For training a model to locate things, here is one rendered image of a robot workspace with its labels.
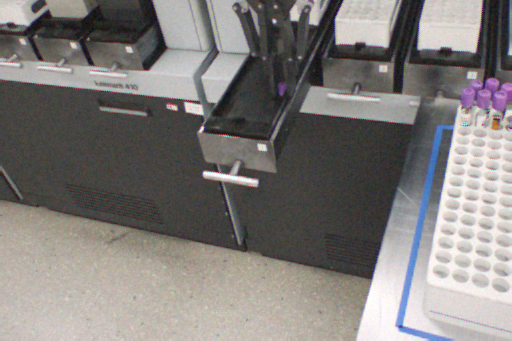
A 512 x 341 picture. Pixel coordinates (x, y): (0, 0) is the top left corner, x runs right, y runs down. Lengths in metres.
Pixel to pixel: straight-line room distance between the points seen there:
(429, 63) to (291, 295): 0.87
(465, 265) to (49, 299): 1.45
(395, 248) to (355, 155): 0.51
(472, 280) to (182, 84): 0.79
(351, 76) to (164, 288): 0.97
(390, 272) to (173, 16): 0.78
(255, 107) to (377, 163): 0.36
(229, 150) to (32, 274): 1.19
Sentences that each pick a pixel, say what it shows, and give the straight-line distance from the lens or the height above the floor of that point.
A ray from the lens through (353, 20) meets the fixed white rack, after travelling 0.99.
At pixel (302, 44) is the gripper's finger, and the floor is 0.91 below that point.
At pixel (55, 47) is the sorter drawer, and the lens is 1.32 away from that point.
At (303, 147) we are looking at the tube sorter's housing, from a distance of 1.16.
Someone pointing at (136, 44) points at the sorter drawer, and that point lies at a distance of 1.17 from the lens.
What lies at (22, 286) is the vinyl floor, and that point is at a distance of 1.91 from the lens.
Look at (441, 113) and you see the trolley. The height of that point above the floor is 0.82.
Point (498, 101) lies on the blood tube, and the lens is 0.69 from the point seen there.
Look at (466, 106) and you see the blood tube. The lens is 0.70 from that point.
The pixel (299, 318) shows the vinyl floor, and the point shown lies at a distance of 1.54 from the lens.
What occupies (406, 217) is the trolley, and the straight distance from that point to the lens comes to 0.68.
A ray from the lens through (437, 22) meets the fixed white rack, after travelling 0.99.
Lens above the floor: 1.34
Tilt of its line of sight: 42 degrees down
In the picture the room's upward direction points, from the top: 11 degrees counter-clockwise
